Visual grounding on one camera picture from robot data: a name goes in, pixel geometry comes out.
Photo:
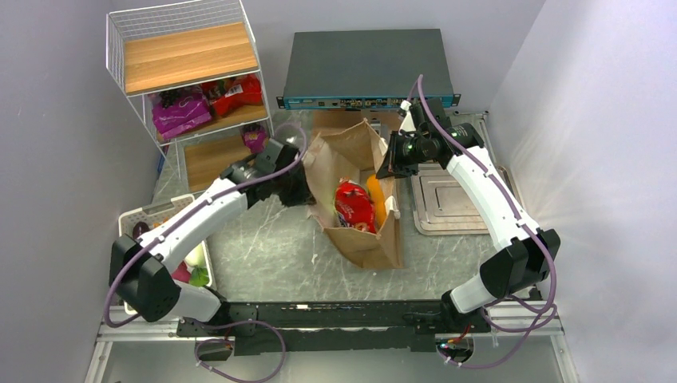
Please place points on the red candy bag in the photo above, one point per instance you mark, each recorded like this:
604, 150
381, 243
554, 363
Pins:
353, 206

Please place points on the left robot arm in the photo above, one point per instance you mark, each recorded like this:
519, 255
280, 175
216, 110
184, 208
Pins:
141, 269

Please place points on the pink sweet potato toy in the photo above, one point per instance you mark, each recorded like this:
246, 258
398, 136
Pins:
182, 273

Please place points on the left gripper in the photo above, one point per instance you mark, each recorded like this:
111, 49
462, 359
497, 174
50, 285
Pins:
303, 195

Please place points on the red snack bag upper shelf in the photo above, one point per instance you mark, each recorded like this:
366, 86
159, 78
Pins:
224, 96

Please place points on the white perforated basket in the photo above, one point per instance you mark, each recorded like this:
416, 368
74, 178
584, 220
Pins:
157, 214

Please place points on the purple eggplant toy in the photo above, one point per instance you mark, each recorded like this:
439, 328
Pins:
139, 229

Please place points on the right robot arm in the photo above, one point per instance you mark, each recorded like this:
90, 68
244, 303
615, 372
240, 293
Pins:
524, 252

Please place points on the dark network switch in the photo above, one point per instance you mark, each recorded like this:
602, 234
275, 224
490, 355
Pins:
365, 69

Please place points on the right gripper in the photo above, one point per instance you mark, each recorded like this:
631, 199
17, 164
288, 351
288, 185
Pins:
395, 167

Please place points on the brown burlap grocery bag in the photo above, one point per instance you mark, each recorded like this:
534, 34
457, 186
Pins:
354, 153

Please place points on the wooden board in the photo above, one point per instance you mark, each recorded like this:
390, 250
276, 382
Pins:
333, 121

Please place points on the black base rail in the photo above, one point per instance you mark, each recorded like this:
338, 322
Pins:
263, 327

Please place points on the metal stand bracket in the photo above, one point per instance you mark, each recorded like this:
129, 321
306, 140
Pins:
377, 126

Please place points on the white daikon vegetable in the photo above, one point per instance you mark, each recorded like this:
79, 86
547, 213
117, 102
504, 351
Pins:
196, 257

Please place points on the metal tray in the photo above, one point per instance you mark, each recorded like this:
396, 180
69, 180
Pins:
441, 206

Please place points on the purple snack bag shelf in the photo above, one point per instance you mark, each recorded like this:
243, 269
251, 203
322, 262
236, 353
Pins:
254, 137
190, 110

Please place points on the white wire shelf rack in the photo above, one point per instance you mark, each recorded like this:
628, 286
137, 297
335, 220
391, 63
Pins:
162, 48

